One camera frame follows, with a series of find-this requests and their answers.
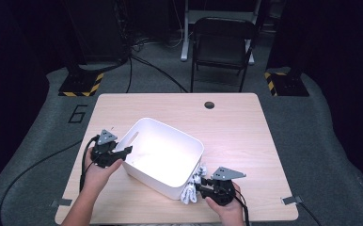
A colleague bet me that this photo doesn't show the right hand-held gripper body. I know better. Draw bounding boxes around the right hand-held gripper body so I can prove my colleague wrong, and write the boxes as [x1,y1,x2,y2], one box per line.
[200,166,247,207]

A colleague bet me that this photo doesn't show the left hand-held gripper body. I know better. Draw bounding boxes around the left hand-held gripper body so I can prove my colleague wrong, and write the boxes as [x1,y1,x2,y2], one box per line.
[89,129,125,170]

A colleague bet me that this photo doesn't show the black and white striped cloth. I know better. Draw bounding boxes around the black and white striped cloth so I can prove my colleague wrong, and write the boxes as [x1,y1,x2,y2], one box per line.
[180,162,209,205]

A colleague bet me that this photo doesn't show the white plastic bin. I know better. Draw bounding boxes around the white plastic bin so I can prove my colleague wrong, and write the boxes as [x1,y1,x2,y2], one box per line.
[115,117,205,202]

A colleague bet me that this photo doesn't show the person's right hand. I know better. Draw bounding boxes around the person's right hand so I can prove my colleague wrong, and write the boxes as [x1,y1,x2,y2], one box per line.
[204,182,245,221]

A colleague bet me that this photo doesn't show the person's left hand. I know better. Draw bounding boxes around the person's left hand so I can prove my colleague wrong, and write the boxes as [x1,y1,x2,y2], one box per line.
[82,147,124,200]

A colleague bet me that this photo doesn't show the grey tape strip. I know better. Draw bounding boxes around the grey tape strip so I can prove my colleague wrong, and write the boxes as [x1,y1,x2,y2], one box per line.
[49,198,73,208]
[279,194,305,206]

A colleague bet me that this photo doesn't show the black stand base yellow stripes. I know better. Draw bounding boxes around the black stand base yellow stripes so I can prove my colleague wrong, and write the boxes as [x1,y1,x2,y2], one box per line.
[263,67,310,98]
[57,63,105,98]

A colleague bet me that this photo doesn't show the black equipment cabinet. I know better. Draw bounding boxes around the black equipment cabinet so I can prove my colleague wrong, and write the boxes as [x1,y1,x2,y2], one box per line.
[63,0,131,64]

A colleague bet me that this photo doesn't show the black folding chair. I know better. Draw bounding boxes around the black folding chair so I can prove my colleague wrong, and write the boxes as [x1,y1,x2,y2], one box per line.
[189,16,260,94]

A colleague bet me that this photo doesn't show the left hand-held gripper cable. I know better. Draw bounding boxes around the left hand-held gripper cable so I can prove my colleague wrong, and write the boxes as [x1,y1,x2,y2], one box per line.
[79,135,100,193]

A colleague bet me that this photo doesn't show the hand-held gripper cable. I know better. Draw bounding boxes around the hand-held gripper cable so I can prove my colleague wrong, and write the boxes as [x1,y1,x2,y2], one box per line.
[231,187,251,226]
[79,135,100,193]

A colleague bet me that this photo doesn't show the right hand-held gripper cable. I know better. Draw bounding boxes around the right hand-held gripper cable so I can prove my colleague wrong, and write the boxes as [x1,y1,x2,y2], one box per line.
[231,187,251,226]

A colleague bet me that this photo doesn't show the long black floor cable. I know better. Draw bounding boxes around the long black floor cable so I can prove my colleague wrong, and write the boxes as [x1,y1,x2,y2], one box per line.
[0,139,84,226]

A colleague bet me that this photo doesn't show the black cable at table corner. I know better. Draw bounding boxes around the black cable at table corner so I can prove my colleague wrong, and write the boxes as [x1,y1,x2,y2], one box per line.
[298,202,324,226]

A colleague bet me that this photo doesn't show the tangle of floor cables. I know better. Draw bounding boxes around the tangle of floor cables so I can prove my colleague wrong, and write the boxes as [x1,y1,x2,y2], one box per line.
[131,29,185,53]

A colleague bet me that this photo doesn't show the white metal desk frame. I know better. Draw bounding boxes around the white metal desk frame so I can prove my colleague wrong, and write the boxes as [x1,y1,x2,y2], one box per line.
[180,0,262,66]

